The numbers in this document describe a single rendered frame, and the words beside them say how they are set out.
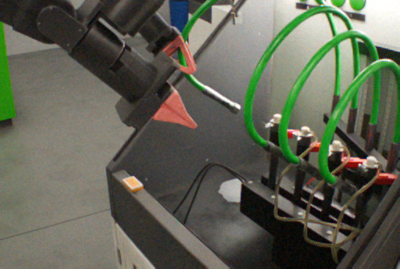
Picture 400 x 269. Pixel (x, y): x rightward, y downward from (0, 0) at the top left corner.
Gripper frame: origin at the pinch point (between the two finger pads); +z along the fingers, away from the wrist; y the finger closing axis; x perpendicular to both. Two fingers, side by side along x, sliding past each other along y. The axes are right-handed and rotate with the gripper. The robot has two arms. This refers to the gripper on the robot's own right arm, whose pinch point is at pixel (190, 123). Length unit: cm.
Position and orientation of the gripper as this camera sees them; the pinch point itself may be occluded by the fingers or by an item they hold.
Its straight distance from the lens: 59.7
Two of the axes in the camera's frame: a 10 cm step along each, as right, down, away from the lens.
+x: -3.3, -3.5, 8.8
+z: 6.8, 5.5, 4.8
